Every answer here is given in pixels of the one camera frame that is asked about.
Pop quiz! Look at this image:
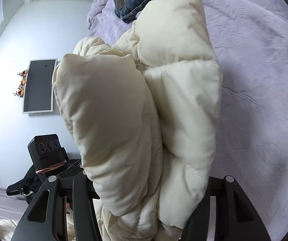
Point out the grey wall-mounted panel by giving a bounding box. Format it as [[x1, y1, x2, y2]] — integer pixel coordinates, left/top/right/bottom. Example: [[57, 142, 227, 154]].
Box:
[[22, 59, 58, 114]]

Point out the orange flower decoration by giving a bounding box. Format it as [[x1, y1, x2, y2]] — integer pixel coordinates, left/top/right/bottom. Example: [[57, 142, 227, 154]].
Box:
[[13, 69, 29, 98]]

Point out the cream quilted puffer jacket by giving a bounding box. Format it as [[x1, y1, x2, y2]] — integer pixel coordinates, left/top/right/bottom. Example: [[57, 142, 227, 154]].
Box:
[[52, 0, 222, 240]]

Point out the black camera box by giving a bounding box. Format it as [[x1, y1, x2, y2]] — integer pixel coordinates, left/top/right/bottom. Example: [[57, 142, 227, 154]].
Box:
[[28, 134, 68, 183]]

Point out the purple textured bedspread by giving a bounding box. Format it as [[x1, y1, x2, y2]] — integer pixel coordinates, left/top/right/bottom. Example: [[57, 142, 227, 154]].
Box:
[[0, 0, 288, 241]]

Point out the white quilted sleeve forearm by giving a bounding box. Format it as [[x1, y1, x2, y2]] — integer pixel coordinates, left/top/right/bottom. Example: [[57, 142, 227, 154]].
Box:
[[0, 219, 19, 241]]

